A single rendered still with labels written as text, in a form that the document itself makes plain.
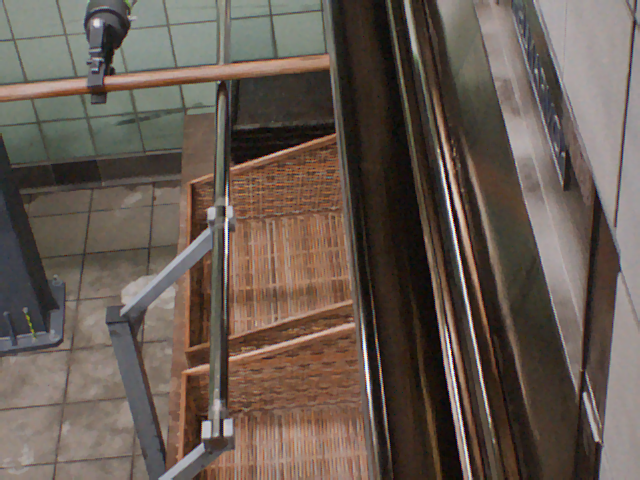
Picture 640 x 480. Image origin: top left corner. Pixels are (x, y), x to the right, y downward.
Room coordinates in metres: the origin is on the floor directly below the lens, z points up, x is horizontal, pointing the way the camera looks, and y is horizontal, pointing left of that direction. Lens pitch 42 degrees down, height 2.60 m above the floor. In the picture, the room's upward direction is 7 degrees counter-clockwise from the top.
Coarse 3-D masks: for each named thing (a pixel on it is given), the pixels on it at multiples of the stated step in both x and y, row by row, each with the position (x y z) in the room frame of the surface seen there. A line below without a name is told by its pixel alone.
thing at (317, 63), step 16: (240, 64) 2.08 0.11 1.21; (256, 64) 2.08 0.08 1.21; (272, 64) 2.07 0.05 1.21; (288, 64) 2.07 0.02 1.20; (304, 64) 2.07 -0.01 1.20; (320, 64) 2.06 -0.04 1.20; (80, 80) 2.09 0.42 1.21; (112, 80) 2.08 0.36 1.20; (128, 80) 2.08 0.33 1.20; (144, 80) 2.08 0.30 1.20; (160, 80) 2.08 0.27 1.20; (176, 80) 2.07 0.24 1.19; (192, 80) 2.07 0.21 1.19; (208, 80) 2.07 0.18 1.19; (224, 80) 2.07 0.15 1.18; (0, 96) 2.09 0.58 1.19; (16, 96) 2.08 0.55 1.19; (32, 96) 2.08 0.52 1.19; (48, 96) 2.08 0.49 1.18
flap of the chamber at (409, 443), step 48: (384, 0) 1.94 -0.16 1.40; (384, 48) 1.79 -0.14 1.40; (384, 96) 1.65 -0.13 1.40; (384, 144) 1.53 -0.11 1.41; (384, 192) 1.42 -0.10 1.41; (384, 240) 1.31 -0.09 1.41; (384, 288) 1.22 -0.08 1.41; (384, 336) 1.13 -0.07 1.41; (432, 336) 1.13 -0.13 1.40; (384, 384) 1.05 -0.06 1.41; (432, 384) 1.05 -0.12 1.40; (432, 432) 0.97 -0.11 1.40
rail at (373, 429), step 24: (336, 0) 1.90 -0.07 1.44; (336, 24) 1.83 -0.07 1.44; (336, 48) 1.76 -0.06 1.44; (336, 72) 1.69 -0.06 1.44; (336, 96) 1.63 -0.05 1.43; (360, 192) 1.39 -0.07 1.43; (360, 216) 1.34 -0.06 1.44; (360, 240) 1.29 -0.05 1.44; (360, 264) 1.24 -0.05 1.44; (360, 288) 1.19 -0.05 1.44; (360, 312) 1.15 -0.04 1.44; (360, 336) 1.12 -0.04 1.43; (384, 408) 0.99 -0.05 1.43; (384, 432) 0.95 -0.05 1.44; (384, 456) 0.92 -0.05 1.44
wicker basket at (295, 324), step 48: (192, 192) 2.31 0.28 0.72; (240, 192) 2.33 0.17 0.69; (288, 192) 2.33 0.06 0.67; (336, 192) 2.33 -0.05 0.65; (192, 240) 2.14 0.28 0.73; (240, 240) 2.27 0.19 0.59; (288, 240) 2.26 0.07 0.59; (336, 240) 2.24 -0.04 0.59; (192, 288) 2.02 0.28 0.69; (240, 288) 2.11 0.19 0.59; (288, 288) 2.09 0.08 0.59; (336, 288) 2.08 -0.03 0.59; (192, 336) 1.89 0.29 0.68; (240, 336) 1.79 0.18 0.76; (288, 336) 1.80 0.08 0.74
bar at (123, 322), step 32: (224, 0) 2.38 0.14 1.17; (224, 32) 2.26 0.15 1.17; (224, 64) 2.14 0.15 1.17; (224, 96) 2.03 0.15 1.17; (224, 128) 1.93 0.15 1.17; (224, 160) 1.83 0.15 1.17; (224, 192) 1.74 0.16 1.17; (224, 224) 1.66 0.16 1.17; (192, 256) 1.69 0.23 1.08; (224, 256) 1.58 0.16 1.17; (160, 288) 1.69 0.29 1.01; (224, 288) 1.50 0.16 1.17; (128, 320) 1.68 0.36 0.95; (224, 320) 1.43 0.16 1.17; (128, 352) 1.68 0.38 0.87; (224, 352) 1.36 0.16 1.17; (128, 384) 1.68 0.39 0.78; (224, 384) 1.30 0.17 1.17; (224, 416) 1.24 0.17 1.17; (160, 448) 1.68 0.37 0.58; (224, 448) 1.20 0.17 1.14
